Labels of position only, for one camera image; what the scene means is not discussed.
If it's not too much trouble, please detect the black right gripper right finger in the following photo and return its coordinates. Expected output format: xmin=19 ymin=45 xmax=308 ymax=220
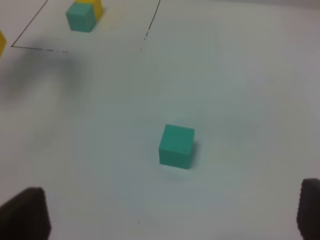
xmin=296 ymin=178 xmax=320 ymax=240

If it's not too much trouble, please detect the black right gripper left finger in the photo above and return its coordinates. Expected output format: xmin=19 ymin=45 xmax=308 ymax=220
xmin=0 ymin=187 xmax=51 ymax=240

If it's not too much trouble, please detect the teal template cube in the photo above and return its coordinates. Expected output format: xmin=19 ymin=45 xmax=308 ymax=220
xmin=66 ymin=1 xmax=96 ymax=33

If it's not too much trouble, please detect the yellow template cube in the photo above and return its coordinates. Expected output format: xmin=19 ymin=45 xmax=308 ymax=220
xmin=75 ymin=0 xmax=104 ymax=21

